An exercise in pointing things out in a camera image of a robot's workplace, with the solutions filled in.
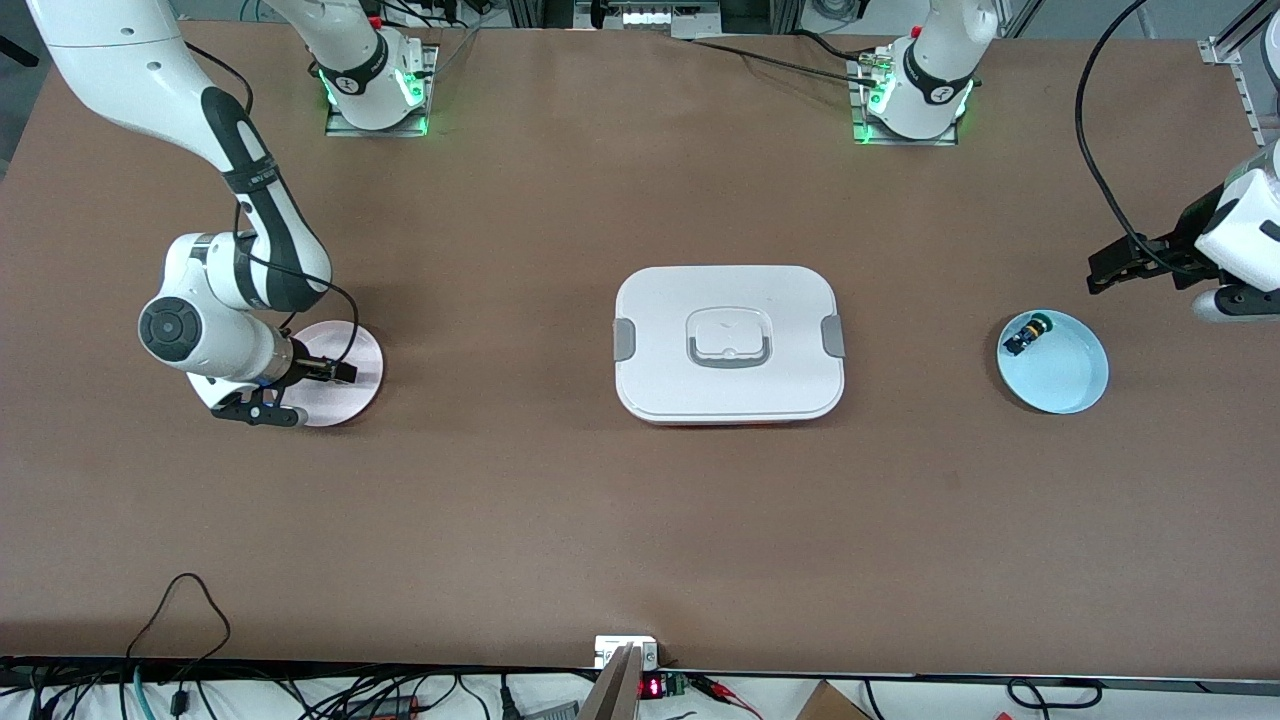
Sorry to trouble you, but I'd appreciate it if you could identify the white lidded box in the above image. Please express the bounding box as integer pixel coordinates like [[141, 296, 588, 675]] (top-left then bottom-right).
[[613, 265, 847, 428]]

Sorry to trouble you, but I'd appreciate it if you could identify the pink round plate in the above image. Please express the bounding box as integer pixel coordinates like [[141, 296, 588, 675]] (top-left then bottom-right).
[[280, 320, 385, 428]]

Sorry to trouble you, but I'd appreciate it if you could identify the light blue round plate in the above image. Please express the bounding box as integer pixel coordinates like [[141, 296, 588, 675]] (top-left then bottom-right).
[[996, 309, 1110, 415]]

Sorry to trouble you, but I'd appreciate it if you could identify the metal equipment rack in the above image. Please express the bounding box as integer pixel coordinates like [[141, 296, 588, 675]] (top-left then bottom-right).
[[510, 0, 801, 39]]

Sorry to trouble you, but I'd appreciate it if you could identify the brown cardboard piece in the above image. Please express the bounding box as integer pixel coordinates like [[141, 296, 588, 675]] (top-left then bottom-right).
[[795, 680, 873, 720]]

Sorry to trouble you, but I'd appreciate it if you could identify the blue push button switch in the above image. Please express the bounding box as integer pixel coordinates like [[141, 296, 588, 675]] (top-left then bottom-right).
[[1003, 313, 1057, 357]]

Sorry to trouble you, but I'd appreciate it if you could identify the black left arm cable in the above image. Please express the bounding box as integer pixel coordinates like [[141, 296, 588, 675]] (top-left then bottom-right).
[[1073, 0, 1216, 281]]

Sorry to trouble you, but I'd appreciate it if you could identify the aluminium profile frame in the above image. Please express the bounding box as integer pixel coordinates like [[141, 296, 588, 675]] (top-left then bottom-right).
[[1200, 0, 1280, 136]]

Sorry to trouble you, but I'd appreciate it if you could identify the thin black looped cable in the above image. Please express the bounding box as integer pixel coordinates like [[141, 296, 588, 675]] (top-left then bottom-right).
[[125, 572, 233, 701]]

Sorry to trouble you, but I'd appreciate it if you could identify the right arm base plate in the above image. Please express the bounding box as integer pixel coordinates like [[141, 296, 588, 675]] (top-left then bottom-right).
[[323, 45, 439, 138]]

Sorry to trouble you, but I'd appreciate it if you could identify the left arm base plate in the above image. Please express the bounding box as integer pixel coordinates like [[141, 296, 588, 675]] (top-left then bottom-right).
[[848, 55, 976, 148]]

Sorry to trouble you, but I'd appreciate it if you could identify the white mount bracket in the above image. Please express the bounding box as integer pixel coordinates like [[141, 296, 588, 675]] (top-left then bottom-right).
[[594, 636, 660, 671]]

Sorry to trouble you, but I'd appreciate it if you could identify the black base supply cable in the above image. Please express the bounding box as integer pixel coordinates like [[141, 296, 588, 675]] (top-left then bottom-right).
[[690, 30, 886, 86]]

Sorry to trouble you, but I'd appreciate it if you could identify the aluminium camera mount bar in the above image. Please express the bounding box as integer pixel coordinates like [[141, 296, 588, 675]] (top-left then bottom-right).
[[578, 645, 644, 720]]

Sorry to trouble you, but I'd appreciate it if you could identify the black cable loop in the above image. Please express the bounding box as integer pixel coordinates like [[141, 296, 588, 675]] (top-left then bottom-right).
[[1005, 678, 1104, 711]]

